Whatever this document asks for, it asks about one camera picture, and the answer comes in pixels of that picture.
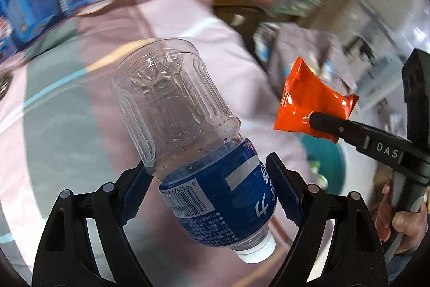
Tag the teal plastic bin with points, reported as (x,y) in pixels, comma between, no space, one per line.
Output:
(326,159)

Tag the grey garment with bow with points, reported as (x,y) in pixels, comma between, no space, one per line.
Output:
(302,45)

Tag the orange snack packet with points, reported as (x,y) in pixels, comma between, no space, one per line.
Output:
(302,98)

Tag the pink grey striped blanket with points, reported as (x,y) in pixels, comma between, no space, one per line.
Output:
(50,122)

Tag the person's right hand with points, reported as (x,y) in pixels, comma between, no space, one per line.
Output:
(410,223)

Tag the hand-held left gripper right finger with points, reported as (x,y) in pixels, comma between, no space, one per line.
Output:
(282,186)

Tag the person's blue jeans leg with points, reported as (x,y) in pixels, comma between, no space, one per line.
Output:
(399,268)

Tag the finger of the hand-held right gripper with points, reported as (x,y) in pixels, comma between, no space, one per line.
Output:
(339,129)

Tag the clear plastic bottle blue label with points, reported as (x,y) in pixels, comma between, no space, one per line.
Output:
(174,105)

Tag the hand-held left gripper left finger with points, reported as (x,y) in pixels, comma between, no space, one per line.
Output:
(134,193)

